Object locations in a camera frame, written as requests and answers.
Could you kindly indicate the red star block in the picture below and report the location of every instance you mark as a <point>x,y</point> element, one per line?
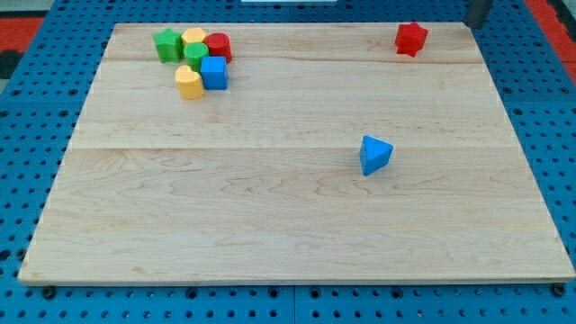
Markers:
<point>410,38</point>

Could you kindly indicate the red cylinder block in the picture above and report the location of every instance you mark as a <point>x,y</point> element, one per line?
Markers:
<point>219,45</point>

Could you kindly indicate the green star block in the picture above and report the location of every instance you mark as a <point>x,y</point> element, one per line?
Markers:
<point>168,45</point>

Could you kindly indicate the blue cube block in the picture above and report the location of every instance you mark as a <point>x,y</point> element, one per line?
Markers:
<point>214,73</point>

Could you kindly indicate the yellow hexagon block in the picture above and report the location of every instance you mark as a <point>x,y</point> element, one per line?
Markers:
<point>193,35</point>

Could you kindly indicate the wooden board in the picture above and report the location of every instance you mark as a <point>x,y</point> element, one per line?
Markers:
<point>262,183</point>

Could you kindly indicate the green cylinder block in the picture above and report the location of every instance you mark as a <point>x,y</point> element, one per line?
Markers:
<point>194,53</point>

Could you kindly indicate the blue triangle block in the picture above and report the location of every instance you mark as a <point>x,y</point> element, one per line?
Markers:
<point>374,154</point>

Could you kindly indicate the yellow heart block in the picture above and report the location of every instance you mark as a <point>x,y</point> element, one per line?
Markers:
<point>189,83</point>

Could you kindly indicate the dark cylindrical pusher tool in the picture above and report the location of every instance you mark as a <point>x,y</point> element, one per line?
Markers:
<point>477,13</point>

